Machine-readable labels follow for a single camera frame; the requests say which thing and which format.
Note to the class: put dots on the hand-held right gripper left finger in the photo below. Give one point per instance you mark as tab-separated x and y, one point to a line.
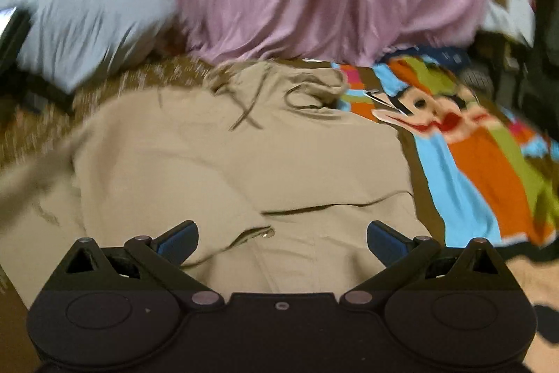
177	244

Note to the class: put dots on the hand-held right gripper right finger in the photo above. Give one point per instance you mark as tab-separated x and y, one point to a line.
386	244

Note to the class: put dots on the beige hooded jacket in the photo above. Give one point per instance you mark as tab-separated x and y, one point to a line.
218	163

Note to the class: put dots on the brown printed blanket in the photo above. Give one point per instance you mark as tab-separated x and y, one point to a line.
471	163

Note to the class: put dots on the black object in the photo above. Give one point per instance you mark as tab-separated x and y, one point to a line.
22	58

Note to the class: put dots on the white pillow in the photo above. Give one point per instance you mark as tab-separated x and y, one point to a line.
87	14

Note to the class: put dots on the dark furniture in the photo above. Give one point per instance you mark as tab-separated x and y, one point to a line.
541	32

